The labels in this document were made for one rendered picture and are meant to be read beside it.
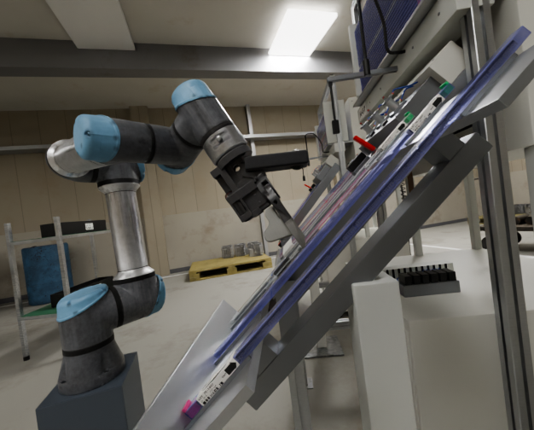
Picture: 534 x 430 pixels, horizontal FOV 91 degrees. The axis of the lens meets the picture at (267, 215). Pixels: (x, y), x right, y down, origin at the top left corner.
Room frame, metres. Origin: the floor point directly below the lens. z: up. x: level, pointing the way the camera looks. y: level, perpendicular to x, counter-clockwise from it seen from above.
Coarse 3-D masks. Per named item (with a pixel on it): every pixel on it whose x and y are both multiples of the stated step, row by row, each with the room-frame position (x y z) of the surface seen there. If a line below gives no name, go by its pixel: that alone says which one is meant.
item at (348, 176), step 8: (344, 176) 1.26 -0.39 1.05; (352, 176) 1.06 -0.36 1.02; (336, 184) 1.28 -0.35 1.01; (344, 184) 1.06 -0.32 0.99; (336, 192) 1.06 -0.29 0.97; (328, 200) 1.07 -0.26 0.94; (320, 208) 1.13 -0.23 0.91; (312, 216) 1.17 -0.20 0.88; (304, 224) 1.22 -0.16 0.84; (304, 232) 1.07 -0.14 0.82; (296, 240) 1.08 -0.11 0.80; (288, 248) 1.08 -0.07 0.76; (280, 256) 1.12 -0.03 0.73
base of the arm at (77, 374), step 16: (112, 336) 0.71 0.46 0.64; (64, 352) 0.65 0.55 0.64; (80, 352) 0.65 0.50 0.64; (96, 352) 0.66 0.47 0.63; (112, 352) 0.69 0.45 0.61; (64, 368) 0.65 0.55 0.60; (80, 368) 0.64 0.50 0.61; (96, 368) 0.65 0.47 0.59; (112, 368) 0.68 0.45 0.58; (64, 384) 0.63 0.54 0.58; (80, 384) 0.63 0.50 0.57; (96, 384) 0.64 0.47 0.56
